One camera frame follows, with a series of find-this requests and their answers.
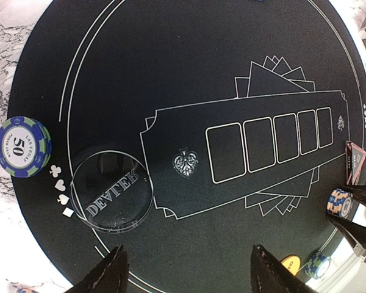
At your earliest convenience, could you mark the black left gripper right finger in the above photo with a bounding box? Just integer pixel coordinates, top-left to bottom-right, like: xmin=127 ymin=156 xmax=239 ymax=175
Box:
xmin=250 ymin=244 xmax=306 ymax=292

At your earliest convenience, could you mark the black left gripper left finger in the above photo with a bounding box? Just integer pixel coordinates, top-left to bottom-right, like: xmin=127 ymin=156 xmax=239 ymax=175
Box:
xmin=66 ymin=245 xmax=129 ymax=293

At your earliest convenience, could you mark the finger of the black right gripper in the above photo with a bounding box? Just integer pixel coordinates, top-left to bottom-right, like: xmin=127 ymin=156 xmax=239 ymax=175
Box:
xmin=326 ymin=213 xmax=366 ymax=257
xmin=341 ymin=185 xmax=366 ymax=207

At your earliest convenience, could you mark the orange big blind button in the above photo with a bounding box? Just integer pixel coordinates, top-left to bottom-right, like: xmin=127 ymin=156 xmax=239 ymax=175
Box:
xmin=281 ymin=255 xmax=301 ymax=276

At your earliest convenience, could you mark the blue orange chip stack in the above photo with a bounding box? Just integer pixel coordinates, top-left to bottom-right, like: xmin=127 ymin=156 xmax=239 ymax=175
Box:
xmin=326 ymin=189 xmax=353 ymax=218

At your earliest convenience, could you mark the red triangular marker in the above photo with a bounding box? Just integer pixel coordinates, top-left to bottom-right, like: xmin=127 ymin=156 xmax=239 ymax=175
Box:
xmin=345 ymin=140 xmax=366 ymax=185

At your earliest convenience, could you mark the green poker chip stack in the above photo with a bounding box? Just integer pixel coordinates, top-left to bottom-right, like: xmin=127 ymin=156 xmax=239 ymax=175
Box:
xmin=0 ymin=116 xmax=52 ymax=178

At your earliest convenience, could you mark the black white poker chip stack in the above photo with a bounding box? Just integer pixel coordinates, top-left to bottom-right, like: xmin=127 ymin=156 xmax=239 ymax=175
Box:
xmin=16 ymin=288 xmax=38 ymax=293

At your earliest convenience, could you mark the silver dealer button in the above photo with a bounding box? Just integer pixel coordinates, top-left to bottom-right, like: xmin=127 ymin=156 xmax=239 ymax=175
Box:
xmin=70 ymin=150 xmax=154 ymax=234

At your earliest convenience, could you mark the round black poker mat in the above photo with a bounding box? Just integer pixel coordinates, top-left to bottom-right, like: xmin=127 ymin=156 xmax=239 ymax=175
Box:
xmin=7 ymin=1 xmax=366 ymax=292

